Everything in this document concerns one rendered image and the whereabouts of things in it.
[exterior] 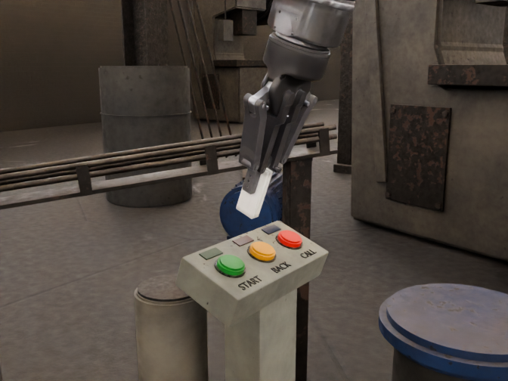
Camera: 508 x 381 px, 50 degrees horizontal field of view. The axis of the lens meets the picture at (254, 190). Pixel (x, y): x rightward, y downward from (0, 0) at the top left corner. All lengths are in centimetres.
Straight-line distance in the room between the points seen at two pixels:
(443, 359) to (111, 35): 865
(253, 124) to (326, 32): 13
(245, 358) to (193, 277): 16
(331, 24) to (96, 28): 856
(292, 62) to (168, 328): 48
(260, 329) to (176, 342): 16
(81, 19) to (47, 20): 58
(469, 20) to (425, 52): 30
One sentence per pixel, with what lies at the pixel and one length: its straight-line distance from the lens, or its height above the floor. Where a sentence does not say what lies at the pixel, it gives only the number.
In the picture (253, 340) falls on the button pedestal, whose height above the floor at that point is 48.
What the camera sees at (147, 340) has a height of 45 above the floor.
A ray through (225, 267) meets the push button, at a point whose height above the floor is 61.
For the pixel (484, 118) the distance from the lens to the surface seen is 264.
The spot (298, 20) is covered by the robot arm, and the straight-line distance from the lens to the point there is 62.
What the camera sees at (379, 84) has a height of 79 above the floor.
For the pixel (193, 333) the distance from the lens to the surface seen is 92.
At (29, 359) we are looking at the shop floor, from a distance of 188.
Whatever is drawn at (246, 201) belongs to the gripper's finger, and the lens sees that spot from 72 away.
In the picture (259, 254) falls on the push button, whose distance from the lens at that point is 82.
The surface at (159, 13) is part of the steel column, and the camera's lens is 511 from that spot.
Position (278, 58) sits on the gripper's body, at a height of 89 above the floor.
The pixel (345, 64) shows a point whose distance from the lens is 461.
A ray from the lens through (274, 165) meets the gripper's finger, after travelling 70.
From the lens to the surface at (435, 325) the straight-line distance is 105.
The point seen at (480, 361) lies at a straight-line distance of 98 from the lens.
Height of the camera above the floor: 88
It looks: 13 degrees down
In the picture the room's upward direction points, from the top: straight up
